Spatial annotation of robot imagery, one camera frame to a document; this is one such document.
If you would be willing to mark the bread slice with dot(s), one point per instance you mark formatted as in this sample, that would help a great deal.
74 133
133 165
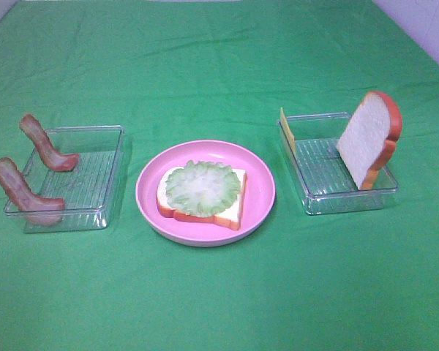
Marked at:
370 138
230 218

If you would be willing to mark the green lettuce leaf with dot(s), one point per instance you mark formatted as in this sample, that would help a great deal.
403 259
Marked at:
202 189

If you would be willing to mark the green tablecloth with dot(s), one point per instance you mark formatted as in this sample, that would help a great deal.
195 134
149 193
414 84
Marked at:
173 72

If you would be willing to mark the left clear plastic tray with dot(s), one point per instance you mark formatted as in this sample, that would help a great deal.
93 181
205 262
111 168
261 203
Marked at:
91 191

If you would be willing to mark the pink round plate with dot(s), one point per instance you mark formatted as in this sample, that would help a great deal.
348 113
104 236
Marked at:
258 201

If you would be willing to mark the bacon strip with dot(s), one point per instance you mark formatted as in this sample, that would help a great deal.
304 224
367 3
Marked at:
20 194
49 155

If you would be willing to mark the clear plastic tray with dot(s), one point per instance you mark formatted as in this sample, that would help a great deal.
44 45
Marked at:
322 181
91 191

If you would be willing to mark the right clear plastic tray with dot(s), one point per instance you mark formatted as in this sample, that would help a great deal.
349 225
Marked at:
322 181

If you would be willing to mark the yellow cheese slice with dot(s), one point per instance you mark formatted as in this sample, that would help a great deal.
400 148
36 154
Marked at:
287 131

